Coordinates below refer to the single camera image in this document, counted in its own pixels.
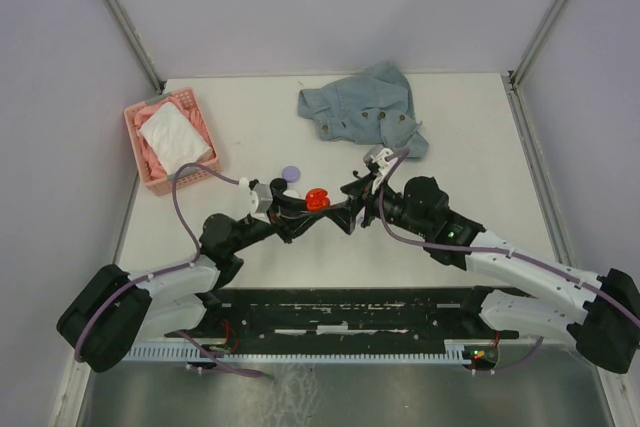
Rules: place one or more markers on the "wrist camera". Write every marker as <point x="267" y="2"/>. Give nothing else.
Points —
<point x="380" y="160"/>
<point x="260" y="198"/>

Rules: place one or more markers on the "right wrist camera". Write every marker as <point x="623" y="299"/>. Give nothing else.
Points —
<point x="380" y="160"/>

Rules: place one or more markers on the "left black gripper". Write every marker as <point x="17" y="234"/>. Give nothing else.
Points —
<point x="290" y="224"/>

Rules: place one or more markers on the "aluminium frame post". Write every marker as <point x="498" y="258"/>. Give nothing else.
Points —
<point x="535" y="46"/>
<point x="131" y="36"/>

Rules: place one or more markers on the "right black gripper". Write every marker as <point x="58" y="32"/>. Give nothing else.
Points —
<point x="358" y="190"/>

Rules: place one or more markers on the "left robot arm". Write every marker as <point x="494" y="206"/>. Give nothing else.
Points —
<point x="117" y="309"/>

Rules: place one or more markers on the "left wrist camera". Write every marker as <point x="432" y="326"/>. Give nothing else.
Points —
<point x="260" y="198"/>

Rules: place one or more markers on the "blue denim jacket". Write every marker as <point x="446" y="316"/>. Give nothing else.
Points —
<point x="372" y="107"/>

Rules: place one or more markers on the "pink plastic basket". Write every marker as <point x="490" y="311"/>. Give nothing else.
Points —
<point x="186" y="101"/>

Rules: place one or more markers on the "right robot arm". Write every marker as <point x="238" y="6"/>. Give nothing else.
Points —
<point x="597" y="314"/>

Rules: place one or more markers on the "purple earbud case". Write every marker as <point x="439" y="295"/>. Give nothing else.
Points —
<point x="291" y="174"/>

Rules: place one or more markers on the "right aluminium frame post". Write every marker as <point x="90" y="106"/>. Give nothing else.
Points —
<point x="535" y="46"/>

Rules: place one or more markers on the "left aluminium frame post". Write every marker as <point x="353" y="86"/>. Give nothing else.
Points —
<point x="131" y="36"/>

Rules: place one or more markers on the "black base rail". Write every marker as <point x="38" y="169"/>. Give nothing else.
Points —
<point x="343" y="321"/>

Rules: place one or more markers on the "white folded cloth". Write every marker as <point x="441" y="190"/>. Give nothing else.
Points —
<point x="172" y="137"/>

